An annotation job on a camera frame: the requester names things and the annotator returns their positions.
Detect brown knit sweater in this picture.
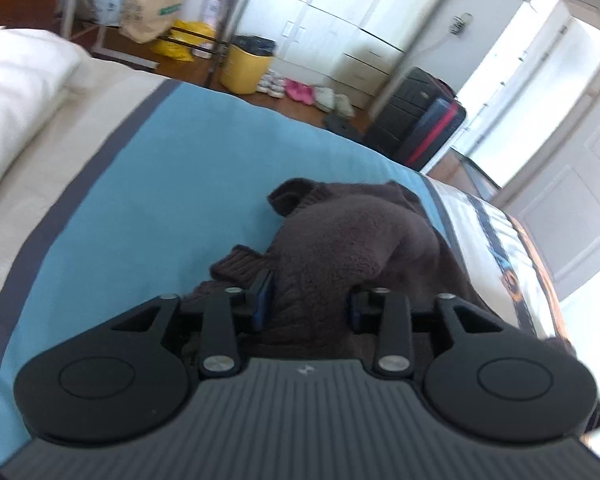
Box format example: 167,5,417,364
187,177,576,361

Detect white door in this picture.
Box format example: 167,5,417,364
500,0,600,306

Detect blue grey-bordered bed blanket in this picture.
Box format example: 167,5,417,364
0,55,451,471

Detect white wardrobe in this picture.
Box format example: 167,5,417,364
230,0,537,107

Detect black and red suitcase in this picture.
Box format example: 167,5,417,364
362,66,468,172

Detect metal clothes rack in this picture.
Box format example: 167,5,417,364
155,0,261,87

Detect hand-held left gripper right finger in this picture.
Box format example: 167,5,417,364
349,287,506,381

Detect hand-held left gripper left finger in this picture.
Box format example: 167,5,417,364
111,269,276,378

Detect pink slippers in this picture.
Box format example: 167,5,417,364
285,79,315,106

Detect white sneakers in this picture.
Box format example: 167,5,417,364
256,72,287,99

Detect black floor mat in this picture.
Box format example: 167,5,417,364
325,114,367,139

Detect brown paper bag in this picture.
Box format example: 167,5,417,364
119,0,192,44

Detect yellow plastic bag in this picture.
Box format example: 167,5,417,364
150,20,219,62

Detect yellow trash bin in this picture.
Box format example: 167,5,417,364
219,35,276,95

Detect white plastic bag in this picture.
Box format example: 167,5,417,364
92,0,131,27

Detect striped printed bed sheet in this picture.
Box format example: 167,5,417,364
424,174,581,357

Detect white folded duvet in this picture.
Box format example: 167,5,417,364
0,19,90,171

